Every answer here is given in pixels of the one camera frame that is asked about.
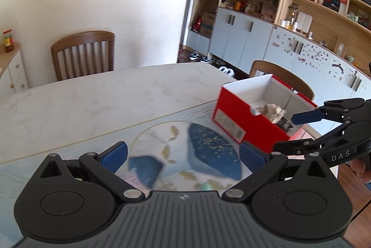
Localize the printed blue table mat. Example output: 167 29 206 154
0 100 339 240

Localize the white side cabinet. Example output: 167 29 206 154
0 42 29 95

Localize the brown wooden chair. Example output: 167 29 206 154
249 60 315 101
51 31 115 82

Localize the red cardboard box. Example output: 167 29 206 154
212 74 319 145

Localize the white rounded board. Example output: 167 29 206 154
297 12 312 32

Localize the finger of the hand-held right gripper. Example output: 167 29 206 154
291 98 366 125
273 121 352 155

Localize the person's right hand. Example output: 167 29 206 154
349 159 371 183

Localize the grey and wood wall cabinet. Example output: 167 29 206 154
185 0 371 127

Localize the red-lidded sauce jar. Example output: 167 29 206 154
3 29 15 53

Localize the black snack packet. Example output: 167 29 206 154
277 118 294 131

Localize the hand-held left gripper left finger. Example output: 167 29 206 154
38 141 145 203

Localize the silver snack packet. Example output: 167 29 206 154
256 103 287 124

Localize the brown cardboard carton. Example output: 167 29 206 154
200 12 216 37

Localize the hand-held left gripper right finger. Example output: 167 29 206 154
222 141 332 203

